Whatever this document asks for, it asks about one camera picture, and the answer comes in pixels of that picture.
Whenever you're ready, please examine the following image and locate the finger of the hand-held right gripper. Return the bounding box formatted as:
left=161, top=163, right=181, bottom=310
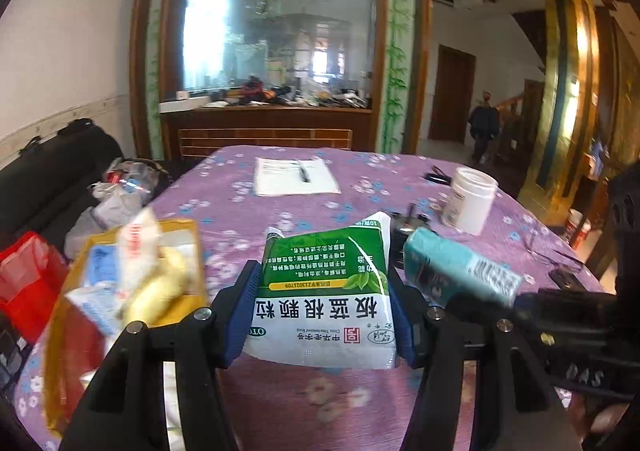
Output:
left=445, top=288, right=551, bottom=332

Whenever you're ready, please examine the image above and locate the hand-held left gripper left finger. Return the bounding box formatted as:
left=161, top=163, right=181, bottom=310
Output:
left=57, top=260, right=261, bottom=451

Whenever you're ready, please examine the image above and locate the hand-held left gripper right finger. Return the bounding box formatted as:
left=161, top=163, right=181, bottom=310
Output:
left=387, top=267, right=583, bottom=451

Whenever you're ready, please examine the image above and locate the green white medicine packet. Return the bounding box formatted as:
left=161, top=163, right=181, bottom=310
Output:
left=241, top=211, right=398, bottom=371

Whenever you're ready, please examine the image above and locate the teal tissue pack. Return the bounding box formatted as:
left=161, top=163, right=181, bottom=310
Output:
left=402, top=227, right=523, bottom=306

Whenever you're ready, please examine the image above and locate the yellow cardboard box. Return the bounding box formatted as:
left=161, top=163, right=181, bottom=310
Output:
left=45, top=218, right=211, bottom=437

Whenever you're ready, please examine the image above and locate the yellow soft packet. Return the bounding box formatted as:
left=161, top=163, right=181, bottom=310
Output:
left=117, top=251, right=193, bottom=329

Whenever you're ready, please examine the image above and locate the person's right hand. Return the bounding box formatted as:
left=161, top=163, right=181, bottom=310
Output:
left=567, top=393, right=633, bottom=449

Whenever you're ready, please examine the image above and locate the red white container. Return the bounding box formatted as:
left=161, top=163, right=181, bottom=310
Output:
left=565, top=208, right=593, bottom=252

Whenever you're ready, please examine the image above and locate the black electric motor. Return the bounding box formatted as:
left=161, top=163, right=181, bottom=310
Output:
left=387, top=203, right=433, bottom=272

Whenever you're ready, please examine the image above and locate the purple floral tablecloth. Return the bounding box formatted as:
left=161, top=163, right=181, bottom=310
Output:
left=15, top=145, right=616, bottom=451

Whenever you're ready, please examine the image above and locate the white plastic jar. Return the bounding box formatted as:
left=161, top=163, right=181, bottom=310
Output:
left=441, top=167, right=499, bottom=236

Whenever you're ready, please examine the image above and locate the white red packet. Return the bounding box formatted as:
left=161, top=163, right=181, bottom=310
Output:
left=115, top=208, right=163, bottom=282

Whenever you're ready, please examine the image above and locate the white notepad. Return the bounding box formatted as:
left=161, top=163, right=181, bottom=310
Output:
left=252, top=156, right=342, bottom=196

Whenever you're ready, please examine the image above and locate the light blue white packet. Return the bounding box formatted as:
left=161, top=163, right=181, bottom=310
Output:
left=65, top=281, right=126, bottom=337

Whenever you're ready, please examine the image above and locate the small black clip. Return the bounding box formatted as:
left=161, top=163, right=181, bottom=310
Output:
left=422, top=166, right=456, bottom=186

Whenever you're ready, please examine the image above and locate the clear plastic bag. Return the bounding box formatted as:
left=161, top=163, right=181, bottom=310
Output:
left=65, top=157, right=173, bottom=257

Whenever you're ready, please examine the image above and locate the wooden slatted chair back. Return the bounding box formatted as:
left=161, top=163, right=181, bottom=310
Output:
left=177, top=128, right=353, bottom=159

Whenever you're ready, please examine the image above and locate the wooden counter cabinet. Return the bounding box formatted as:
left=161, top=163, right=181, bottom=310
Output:
left=159, top=98, right=373, bottom=162

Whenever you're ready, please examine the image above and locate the wooden stair railing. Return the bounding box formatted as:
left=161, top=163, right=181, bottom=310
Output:
left=495, top=78, right=546, bottom=166

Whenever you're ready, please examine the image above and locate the red plastic bag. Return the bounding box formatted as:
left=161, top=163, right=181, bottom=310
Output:
left=0, top=231, right=71, bottom=344

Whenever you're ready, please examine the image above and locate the white flat box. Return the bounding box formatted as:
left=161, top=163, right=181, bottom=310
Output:
left=160, top=96, right=208, bottom=112

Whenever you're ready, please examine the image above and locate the clutter on counter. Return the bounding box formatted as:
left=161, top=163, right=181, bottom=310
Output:
left=205, top=76, right=373, bottom=109

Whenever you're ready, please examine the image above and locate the brown wooden door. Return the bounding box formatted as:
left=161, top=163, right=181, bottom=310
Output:
left=429, top=45, right=476, bottom=142

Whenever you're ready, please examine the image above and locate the black bag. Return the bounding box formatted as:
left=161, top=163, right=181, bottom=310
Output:
left=0, top=118, right=126, bottom=252

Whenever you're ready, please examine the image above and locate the glass partition window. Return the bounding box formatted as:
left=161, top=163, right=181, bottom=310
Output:
left=145, top=0, right=391, bottom=106

